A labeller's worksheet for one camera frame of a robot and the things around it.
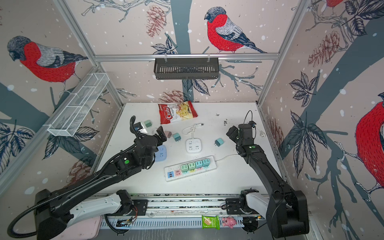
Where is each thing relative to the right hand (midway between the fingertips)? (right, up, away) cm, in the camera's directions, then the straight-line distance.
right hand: (233, 132), depth 85 cm
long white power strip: (-35, -22, -2) cm, 41 cm away
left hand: (-43, +2, -13) cm, 44 cm away
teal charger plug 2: (-20, -18, -4) cm, 27 cm away
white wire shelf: (-85, +10, -12) cm, 86 cm away
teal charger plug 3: (-7, -8, +10) cm, 14 cm away
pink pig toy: (-7, -40, -17) cm, 44 cm away
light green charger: (-24, -18, -4) cm, 31 cm away
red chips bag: (-39, +12, +25) cm, 48 cm away
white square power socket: (-23, -9, +9) cm, 27 cm away
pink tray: (-72, -43, -18) cm, 86 cm away
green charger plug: (-28, -19, -6) cm, 34 cm away
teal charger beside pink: (-35, -5, +13) cm, 37 cm away
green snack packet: (-15, -40, -17) cm, 46 cm away
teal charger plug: (-16, -17, -4) cm, 23 cm away
